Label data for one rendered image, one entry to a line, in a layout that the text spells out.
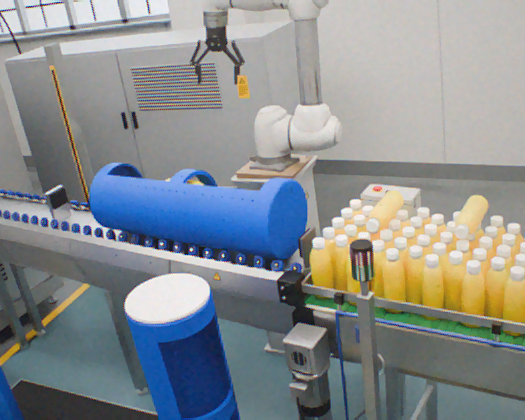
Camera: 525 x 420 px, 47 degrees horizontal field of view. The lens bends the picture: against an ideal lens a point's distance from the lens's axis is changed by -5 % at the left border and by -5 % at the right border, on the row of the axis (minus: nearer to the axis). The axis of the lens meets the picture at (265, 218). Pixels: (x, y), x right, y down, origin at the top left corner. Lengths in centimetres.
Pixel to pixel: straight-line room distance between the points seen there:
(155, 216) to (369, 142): 301
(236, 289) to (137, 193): 53
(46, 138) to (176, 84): 134
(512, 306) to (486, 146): 320
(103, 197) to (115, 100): 194
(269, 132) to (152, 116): 163
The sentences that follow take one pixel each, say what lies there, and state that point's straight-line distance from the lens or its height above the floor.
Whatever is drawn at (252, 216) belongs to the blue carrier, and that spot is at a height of 116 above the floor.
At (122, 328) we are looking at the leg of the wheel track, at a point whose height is 43.
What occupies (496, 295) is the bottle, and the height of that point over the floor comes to 101.
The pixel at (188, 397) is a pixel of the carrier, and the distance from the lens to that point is 246.
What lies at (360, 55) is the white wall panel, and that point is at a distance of 496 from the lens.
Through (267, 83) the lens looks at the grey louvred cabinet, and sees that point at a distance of 385.
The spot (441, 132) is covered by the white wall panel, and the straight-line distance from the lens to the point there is 500.
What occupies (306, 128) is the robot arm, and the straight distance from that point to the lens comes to 278.
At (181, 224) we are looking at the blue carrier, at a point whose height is 109.
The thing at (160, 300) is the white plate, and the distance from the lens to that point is 203.
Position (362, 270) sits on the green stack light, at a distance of 169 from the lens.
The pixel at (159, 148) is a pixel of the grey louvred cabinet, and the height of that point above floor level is 74.
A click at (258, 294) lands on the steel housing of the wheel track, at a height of 85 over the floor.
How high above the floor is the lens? 208
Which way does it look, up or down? 26 degrees down
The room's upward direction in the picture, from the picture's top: 9 degrees counter-clockwise
